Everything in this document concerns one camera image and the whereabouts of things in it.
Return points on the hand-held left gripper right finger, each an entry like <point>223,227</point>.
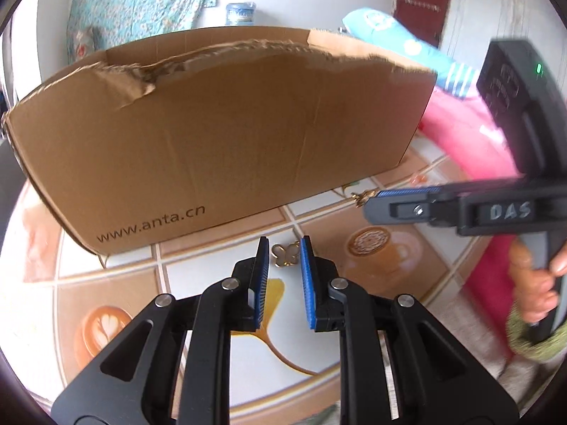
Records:
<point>308,283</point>

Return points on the blue patterned pillow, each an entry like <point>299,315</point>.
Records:
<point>398,40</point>

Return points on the gold butterfly ornament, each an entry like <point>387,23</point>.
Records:
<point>283,254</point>

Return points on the person's right forearm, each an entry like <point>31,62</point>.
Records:
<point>522,341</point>

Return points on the person's right hand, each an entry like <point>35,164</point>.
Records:
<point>531,292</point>

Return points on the white panelled door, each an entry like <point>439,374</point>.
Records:
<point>487,4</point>

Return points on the blue water jug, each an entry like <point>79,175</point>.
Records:
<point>241,13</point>

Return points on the teal floral cloth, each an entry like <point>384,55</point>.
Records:
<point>141,0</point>

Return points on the printed checkered tablecloth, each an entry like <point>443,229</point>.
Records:
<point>398,274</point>

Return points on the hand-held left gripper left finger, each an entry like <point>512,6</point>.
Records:
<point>262,283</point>

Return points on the grey floral cloth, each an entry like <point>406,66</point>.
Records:
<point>82,42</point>

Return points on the small gold pendant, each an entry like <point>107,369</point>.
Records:
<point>361,197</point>

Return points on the brown cardboard box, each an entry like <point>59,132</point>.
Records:
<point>221,141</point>

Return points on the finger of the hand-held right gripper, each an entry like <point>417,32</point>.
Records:
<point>398,208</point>

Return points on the dark red door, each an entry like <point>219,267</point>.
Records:
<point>421,13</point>

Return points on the pink blanket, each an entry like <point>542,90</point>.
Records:
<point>465,141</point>

